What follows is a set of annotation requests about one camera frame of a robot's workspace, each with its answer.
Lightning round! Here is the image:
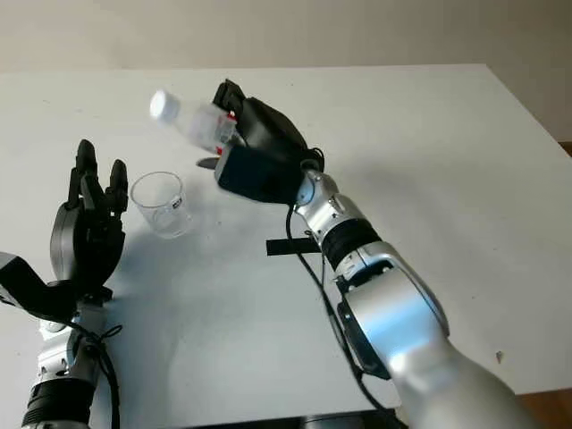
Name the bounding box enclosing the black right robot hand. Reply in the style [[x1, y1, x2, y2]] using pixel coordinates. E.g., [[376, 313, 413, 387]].
[[196, 79, 314, 180]]

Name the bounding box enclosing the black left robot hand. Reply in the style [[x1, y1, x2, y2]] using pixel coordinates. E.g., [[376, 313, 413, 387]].
[[49, 139, 131, 297]]

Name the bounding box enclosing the clear plastic water bottle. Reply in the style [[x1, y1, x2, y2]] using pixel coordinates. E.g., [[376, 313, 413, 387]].
[[149, 89, 238, 156]]

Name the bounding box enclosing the clear plastic cup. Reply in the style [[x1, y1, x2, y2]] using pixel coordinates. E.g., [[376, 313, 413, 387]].
[[130, 171, 189, 240]]

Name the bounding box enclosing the black tape strip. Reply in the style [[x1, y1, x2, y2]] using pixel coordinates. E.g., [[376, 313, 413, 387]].
[[266, 237, 321, 258]]

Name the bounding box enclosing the black robot torso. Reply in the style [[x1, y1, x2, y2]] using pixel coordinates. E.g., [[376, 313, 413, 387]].
[[118, 408, 406, 429]]

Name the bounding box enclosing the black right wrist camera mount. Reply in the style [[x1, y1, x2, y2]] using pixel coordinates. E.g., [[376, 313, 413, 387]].
[[214, 145, 306, 206]]

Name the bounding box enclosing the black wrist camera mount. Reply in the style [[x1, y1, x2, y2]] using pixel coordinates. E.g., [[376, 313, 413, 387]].
[[214, 145, 306, 206], [0, 251, 114, 325]]

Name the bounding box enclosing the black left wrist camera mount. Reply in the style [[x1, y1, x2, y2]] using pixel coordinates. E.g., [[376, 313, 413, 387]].
[[0, 251, 114, 325]]

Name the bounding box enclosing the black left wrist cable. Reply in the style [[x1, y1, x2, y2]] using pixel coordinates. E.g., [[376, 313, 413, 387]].
[[70, 322, 123, 429]]

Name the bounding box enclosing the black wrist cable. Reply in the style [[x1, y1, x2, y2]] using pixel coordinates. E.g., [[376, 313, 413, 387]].
[[70, 322, 123, 429], [285, 146, 406, 419]]

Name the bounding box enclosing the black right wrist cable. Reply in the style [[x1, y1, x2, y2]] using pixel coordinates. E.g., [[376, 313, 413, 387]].
[[285, 146, 406, 419]]

